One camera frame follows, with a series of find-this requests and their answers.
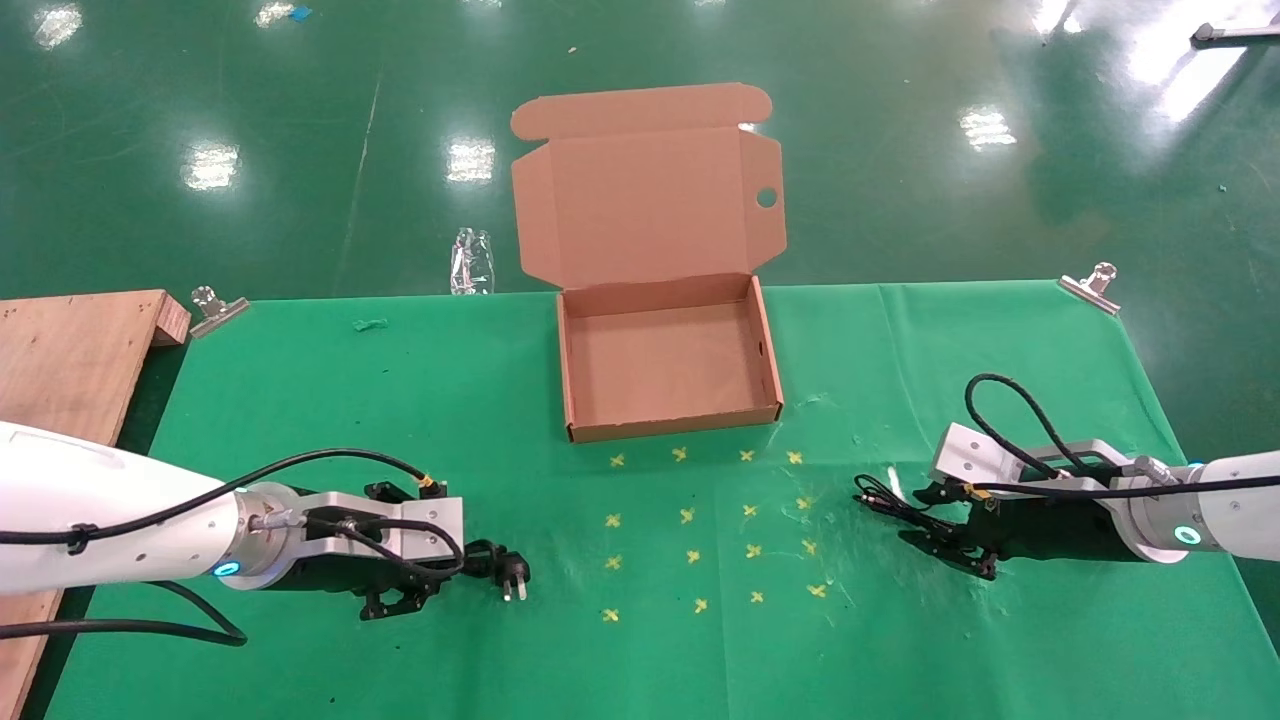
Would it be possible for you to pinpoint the wooden board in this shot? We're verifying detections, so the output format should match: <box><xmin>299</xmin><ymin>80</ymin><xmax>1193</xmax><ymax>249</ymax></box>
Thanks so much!
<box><xmin>0</xmin><ymin>290</ymin><xmax>192</xmax><ymax>720</ymax></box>

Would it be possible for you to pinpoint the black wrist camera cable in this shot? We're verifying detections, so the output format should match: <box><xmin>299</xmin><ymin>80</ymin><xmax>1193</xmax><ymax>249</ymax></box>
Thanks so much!
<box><xmin>0</xmin><ymin>447</ymin><xmax>468</xmax><ymax>583</ymax></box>
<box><xmin>964</xmin><ymin>372</ymin><xmax>1280</xmax><ymax>502</ymax></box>

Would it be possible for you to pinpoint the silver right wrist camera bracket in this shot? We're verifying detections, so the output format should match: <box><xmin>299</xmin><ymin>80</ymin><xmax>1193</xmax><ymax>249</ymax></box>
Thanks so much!
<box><xmin>929</xmin><ymin>421</ymin><xmax>1137</xmax><ymax>494</ymax></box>

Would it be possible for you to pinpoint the black left wrist camera cable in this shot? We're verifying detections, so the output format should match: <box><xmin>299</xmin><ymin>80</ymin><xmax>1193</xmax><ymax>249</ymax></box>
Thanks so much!
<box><xmin>0</xmin><ymin>447</ymin><xmax>468</xmax><ymax>583</ymax></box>

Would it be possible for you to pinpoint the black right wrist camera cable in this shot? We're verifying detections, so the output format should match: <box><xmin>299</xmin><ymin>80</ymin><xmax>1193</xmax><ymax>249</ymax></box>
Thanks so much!
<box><xmin>964</xmin><ymin>372</ymin><xmax>1280</xmax><ymax>502</ymax></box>

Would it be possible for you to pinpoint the open brown cardboard box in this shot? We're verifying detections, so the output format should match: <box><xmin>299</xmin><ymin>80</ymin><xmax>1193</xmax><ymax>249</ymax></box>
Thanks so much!
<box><xmin>510</xmin><ymin>82</ymin><xmax>788</xmax><ymax>444</ymax></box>

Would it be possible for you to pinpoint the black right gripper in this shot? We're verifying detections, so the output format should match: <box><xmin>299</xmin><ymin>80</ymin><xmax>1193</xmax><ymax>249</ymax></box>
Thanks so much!
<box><xmin>897</xmin><ymin>478</ymin><xmax>1127</xmax><ymax>583</ymax></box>

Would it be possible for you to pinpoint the green table cloth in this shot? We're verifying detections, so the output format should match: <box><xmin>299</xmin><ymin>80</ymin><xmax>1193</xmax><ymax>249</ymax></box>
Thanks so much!
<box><xmin>45</xmin><ymin>280</ymin><xmax>1280</xmax><ymax>720</ymax></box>

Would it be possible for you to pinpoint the black data cable with plug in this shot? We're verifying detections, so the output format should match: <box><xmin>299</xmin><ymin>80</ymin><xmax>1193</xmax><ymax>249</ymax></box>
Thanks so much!
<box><xmin>440</xmin><ymin>538</ymin><xmax>532</xmax><ymax>604</ymax></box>

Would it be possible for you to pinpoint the clear plastic wrapper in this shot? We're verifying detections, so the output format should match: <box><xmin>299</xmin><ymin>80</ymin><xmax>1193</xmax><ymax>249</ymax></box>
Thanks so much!
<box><xmin>449</xmin><ymin>227</ymin><xmax>497</xmax><ymax>297</ymax></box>

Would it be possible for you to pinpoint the hanging black arm cable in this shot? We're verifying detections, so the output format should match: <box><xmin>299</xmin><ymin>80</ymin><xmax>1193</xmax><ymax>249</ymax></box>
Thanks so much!
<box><xmin>0</xmin><ymin>578</ymin><xmax>249</xmax><ymax>648</ymax></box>

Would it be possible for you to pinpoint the black wired computer mouse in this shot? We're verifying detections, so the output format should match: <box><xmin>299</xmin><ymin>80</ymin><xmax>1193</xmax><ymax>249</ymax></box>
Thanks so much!
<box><xmin>853</xmin><ymin>472</ymin><xmax>991</xmax><ymax>561</ymax></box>

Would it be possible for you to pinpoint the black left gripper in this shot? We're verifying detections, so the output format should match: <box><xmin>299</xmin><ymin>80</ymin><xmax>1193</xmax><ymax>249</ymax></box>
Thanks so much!
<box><xmin>272</xmin><ymin>480</ymin><xmax>448</xmax><ymax>623</ymax></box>

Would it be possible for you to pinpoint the grey metal floor stand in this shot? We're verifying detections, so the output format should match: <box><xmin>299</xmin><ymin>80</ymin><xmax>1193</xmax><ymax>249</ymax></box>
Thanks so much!
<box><xmin>1189</xmin><ymin>18</ymin><xmax>1280</xmax><ymax>47</ymax></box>

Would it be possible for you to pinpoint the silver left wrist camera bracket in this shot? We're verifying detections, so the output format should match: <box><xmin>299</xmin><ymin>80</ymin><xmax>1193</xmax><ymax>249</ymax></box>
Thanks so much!
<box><xmin>298</xmin><ymin>489</ymin><xmax>467</xmax><ymax>564</ymax></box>

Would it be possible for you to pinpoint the silver binder clip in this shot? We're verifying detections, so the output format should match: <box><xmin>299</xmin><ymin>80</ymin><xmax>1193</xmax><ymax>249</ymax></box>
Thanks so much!
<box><xmin>189</xmin><ymin>285</ymin><xmax>250</xmax><ymax>340</ymax></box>
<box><xmin>1057</xmin><ymin>261</ymin><xmax>1124</xmax><ymax>318</ymax></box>

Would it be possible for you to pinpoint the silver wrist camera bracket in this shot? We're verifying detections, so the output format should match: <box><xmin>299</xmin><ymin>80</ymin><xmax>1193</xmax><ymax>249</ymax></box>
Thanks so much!
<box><xmin>929</xmin><ymin>421</ymin><xmax>1137</xmax><ymax>494</ymax></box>
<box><xmin>298</xmin><ymin>489</ymin><xmax>467</xmax><ymax>564</ymax></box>

